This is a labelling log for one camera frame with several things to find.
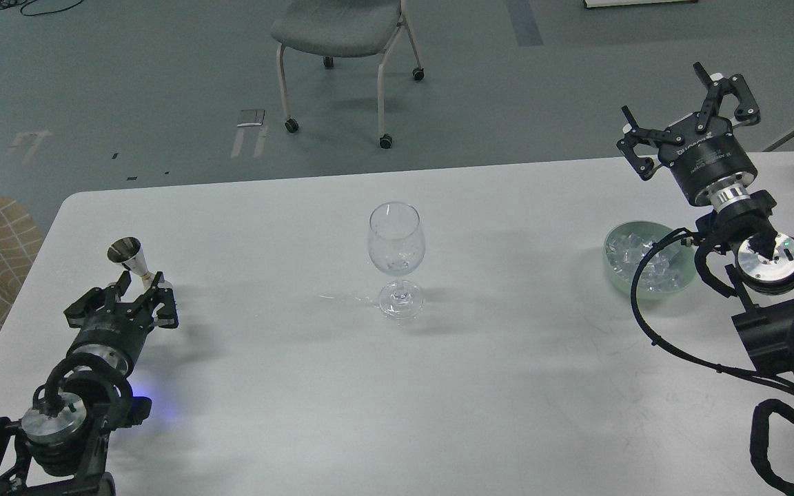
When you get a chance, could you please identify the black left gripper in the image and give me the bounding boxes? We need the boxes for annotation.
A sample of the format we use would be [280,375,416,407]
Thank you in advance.
[64,271,179,376]

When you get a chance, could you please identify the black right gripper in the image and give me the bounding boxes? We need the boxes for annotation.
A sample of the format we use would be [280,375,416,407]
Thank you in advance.
[616,62,762,207]

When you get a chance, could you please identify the steel double jigger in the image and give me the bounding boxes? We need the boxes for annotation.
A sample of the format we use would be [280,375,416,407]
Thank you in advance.
[107,238,174,289]

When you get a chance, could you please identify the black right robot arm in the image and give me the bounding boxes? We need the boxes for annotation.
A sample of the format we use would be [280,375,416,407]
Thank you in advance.
[617,63,794,495]

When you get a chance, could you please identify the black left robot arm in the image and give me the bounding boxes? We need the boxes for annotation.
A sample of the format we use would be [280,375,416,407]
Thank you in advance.
[0,271,179,495]

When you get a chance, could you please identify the green bowl of ice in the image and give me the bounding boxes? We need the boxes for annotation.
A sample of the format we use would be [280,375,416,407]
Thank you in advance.
[602,222,698,301]

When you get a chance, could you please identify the clear wine glass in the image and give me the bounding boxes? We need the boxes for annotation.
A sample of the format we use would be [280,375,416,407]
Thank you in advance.
[367,201,426,320]

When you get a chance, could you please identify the metal floor plate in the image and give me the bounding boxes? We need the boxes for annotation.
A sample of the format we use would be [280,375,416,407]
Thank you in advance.
[236,109,267,128]

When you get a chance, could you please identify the grey office chair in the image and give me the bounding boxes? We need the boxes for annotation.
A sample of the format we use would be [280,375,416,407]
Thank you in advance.
[271,1,425,149]

